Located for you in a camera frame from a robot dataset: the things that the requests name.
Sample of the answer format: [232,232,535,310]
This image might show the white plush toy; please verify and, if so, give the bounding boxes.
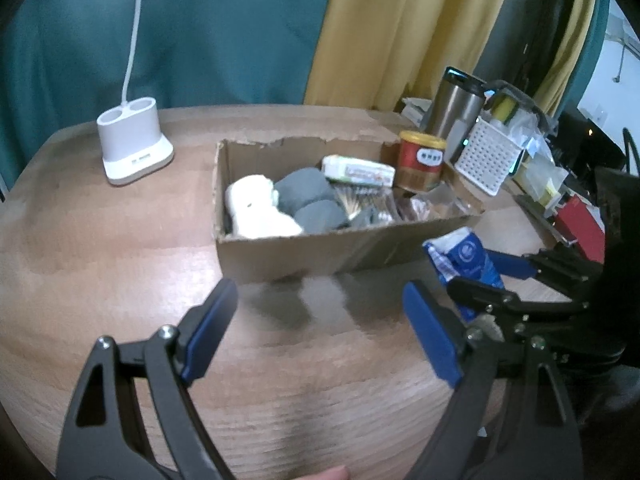
[225,174,305,240]

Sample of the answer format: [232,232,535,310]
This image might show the red box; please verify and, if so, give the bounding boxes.
[555,195,606,263]

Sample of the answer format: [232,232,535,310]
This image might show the teal curtain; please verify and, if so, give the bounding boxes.
[0,0,612,191]

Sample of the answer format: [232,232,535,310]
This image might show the grey sock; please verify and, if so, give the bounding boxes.
[294,199,386,234]
[274,167,335,211]

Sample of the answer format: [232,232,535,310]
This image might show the yellow curtain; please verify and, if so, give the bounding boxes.
[302,0,598,116]

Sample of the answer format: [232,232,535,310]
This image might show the white perforated basket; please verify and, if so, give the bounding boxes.
[456,115,525,197]

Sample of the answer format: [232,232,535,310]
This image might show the gold lid jar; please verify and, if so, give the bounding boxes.
[395,130,447,193]

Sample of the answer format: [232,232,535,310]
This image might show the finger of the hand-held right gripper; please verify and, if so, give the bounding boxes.
[484,249,607,292]
[446,276,592,337]

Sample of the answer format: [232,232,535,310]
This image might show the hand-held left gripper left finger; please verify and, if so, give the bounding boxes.
[55,279,239,480]

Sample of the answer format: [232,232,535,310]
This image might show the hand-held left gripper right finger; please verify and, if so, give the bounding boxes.
[402,281,583,480]

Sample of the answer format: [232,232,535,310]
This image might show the clear snack bag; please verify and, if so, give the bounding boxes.
[392,180,486,221]

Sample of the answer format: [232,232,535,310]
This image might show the clear plastic bags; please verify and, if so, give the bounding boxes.
[510,110,571,211]

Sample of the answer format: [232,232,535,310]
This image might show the bag of cotton swabs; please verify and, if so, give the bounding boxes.
[332,185,396,223]

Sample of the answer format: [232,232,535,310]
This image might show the white papers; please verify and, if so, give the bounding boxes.
[400,97,432,127]

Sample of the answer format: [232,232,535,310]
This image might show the stainless steel tumbler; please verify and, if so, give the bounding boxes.
[425,66,488,143]

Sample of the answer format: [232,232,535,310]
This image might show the blue packet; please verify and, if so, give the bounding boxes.
[421,226,506,323]

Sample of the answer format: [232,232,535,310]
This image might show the yellow sponge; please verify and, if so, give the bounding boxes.
[490,96,518,125]

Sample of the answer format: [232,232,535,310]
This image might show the white desk lamp base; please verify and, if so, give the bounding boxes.
[96,0,175,186]

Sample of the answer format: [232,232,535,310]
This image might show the white tissue packet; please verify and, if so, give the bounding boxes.
[321,155,397,188]

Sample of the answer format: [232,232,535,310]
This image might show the cardboard box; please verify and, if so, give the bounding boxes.
[214,135,483,283]

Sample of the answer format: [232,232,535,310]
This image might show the person's left hand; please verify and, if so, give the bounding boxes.
[295,466,351,480]

